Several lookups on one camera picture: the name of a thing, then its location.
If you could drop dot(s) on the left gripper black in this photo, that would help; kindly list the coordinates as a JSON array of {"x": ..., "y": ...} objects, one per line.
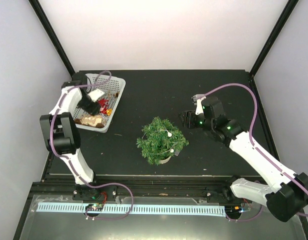
[{"x": 92, "y": 110}]

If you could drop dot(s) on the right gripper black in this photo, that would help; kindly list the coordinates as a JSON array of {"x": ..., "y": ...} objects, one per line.
[{"x": 188, "y": 121}]

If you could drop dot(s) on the red star ornament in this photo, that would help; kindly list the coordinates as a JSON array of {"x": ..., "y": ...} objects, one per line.
[{"x": 104, "y": 103}]

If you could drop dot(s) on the fairy light string white bulbs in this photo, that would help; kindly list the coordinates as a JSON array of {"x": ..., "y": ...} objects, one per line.
[{"x": 159, "y": 141}]

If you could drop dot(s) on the white plastic perforated basket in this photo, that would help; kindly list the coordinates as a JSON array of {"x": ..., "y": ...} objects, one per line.
[{"x": 110, "y": 85}]

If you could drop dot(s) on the small green christmas tree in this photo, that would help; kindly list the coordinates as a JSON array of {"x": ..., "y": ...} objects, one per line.
[{"x": 158, "y": 122}]

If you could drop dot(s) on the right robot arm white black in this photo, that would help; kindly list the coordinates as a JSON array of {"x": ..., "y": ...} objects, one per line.
[{"x": 284, "y": 192}]

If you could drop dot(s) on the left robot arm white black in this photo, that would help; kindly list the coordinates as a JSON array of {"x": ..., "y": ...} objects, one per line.
[{"x": 61, "y": 136}]

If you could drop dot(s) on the wooden tree slice ornament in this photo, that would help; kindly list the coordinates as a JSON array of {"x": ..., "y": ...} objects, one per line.
[{"x": 91, "y": 120}]

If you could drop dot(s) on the white tree pot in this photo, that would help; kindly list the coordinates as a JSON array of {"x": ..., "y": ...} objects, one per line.
[{"x": 163, "y": 161}]

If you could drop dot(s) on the gold gift ornament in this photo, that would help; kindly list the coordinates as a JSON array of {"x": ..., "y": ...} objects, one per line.
[{"x": 108, "y": 112}]

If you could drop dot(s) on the brown pine cone front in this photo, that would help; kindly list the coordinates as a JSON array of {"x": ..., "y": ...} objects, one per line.
[{"x": 99, "y": 125}]

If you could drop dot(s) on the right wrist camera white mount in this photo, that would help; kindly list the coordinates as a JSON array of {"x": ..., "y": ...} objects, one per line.
[{"x": 197, "y": 100}]

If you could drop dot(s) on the black frame post right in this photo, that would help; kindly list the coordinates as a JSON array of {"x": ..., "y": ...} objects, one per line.
[{"x": 279, "y": 25}]

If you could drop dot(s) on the black frame post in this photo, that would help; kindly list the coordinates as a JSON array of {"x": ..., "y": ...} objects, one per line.
[
  {"x": 279, "y": 25},
  {"x": 40, "y": 13}
]

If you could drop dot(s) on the black frame post left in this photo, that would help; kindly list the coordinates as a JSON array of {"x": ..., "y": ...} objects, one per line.
[{"x": 40, "y": 13}]

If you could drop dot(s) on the light blue slotted cable duct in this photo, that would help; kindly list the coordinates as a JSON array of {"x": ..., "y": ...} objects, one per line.
[{"x": 136, "y": 209}]

